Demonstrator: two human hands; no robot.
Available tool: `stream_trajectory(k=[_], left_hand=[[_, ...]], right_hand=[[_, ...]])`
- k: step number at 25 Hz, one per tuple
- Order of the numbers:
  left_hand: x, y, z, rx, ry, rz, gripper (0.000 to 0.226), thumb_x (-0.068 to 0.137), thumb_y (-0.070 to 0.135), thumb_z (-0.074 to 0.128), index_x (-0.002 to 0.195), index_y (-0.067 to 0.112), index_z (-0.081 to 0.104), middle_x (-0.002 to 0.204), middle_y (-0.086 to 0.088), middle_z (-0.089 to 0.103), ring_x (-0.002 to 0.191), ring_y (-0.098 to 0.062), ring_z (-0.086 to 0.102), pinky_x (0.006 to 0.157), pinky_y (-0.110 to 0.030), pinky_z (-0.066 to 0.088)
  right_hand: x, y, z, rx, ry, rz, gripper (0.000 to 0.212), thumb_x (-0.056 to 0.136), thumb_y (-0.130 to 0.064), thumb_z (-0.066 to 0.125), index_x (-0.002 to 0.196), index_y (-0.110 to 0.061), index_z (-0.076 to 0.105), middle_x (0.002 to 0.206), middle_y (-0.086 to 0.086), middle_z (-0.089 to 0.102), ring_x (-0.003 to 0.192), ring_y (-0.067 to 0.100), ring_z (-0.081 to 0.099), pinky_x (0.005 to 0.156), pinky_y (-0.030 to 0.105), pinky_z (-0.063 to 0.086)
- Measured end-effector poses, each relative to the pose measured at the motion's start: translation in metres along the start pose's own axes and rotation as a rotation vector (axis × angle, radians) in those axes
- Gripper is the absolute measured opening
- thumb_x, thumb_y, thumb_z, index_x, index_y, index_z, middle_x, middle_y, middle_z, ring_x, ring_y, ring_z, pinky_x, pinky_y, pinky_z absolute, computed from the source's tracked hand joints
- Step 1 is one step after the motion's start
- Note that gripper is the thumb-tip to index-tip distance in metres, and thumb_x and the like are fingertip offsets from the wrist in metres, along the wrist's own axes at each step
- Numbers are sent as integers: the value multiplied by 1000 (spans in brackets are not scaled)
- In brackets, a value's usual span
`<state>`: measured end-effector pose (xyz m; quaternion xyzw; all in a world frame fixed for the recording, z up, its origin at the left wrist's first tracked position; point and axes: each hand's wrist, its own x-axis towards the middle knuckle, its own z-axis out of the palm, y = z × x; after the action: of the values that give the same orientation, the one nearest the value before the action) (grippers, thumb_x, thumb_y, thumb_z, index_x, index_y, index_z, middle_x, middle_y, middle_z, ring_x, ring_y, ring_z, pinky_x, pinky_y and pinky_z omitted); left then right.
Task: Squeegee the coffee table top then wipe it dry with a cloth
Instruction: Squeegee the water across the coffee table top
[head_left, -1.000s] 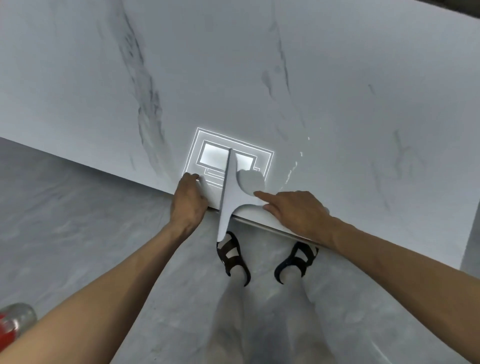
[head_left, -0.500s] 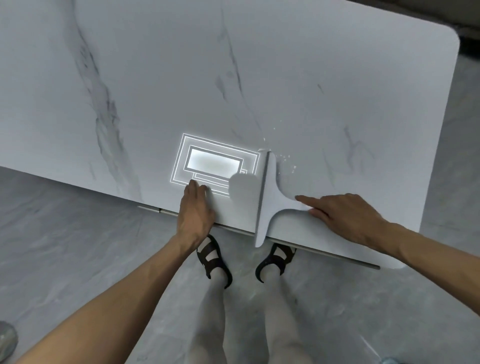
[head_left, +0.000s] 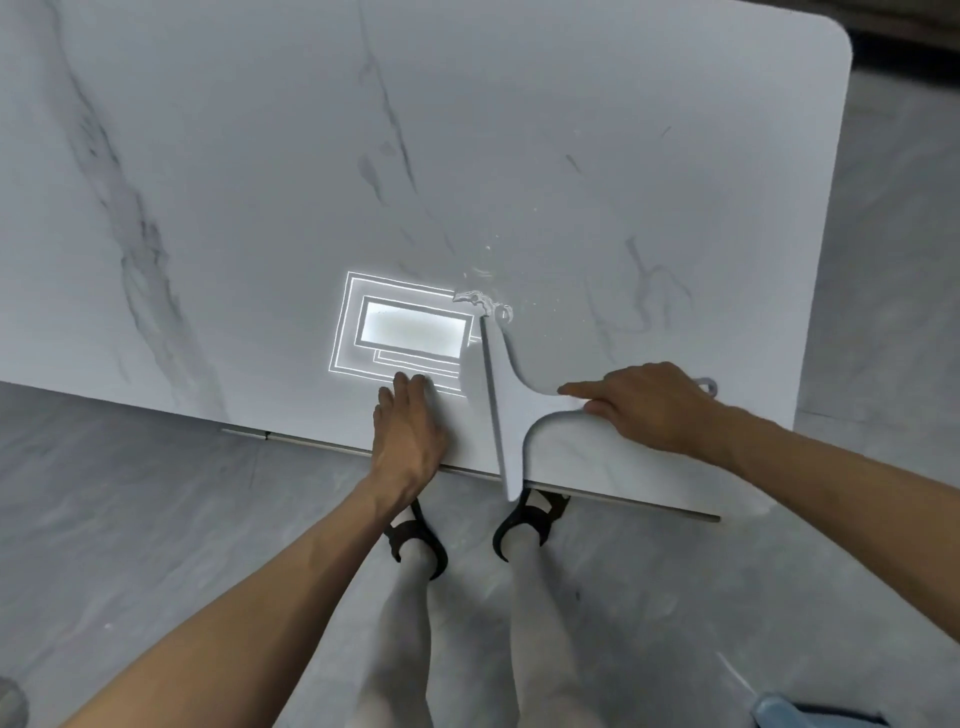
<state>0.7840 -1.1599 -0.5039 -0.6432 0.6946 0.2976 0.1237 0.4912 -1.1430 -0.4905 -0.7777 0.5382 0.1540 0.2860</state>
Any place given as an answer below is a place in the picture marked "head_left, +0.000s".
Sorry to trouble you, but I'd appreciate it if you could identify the person's right hand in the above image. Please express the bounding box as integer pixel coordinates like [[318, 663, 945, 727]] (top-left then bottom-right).
[[558, 362, 725, 460]]

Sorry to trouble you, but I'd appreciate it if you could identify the person's left hand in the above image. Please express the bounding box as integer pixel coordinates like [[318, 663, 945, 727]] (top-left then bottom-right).
[[371, 371, 451, 511]]

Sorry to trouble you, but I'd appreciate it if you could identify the white plastic squeegee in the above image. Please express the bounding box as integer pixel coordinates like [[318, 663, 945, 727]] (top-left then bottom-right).
[[478, 307, 719, 502]]

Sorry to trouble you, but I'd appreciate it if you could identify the person's right forearm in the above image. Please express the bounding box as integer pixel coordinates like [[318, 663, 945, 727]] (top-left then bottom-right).
[[708, 401, 960, 646]]

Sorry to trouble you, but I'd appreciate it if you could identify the person's left forearm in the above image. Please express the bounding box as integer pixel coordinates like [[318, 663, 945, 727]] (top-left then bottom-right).
[[63, 476, 410, 728]]

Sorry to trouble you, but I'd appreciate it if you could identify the person's left sandal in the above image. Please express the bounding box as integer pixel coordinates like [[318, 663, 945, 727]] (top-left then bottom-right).
[[382, 498, 450, 583]]

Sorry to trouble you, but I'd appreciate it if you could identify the person's sandal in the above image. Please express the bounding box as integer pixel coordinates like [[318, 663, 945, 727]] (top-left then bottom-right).
[[492, 487, 571, 564], [382, 498, 450, 583]]

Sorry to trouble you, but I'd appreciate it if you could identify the person's right sandal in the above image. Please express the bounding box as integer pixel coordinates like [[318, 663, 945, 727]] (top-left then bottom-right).
[[492, 487, 571, 564]]

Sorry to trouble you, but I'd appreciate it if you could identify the person's right leg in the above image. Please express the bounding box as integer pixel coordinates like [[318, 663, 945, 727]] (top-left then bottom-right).
[[508, 541, 605, 728]]

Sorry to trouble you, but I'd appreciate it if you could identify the white marble table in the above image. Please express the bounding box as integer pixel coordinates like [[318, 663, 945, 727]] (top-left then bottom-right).
[[0, 0, 856, 523]]

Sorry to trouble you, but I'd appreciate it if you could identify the light blue trash bin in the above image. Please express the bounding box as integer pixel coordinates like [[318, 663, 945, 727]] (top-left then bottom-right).
[[749, 689, 898, 728]]

